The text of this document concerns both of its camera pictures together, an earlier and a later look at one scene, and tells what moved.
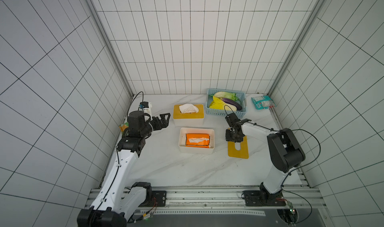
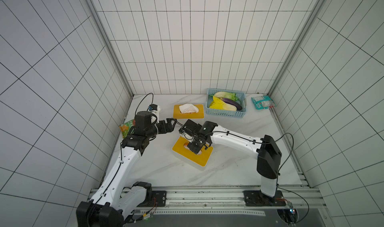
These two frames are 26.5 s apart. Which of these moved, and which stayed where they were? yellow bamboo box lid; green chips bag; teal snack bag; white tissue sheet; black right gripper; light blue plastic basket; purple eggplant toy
Moved: black right gripper
Stayed: purple eggplant toy; light blue plastic basket; yellow bamboo box lid; green chips bag; white tissue sheet; teal snack bag
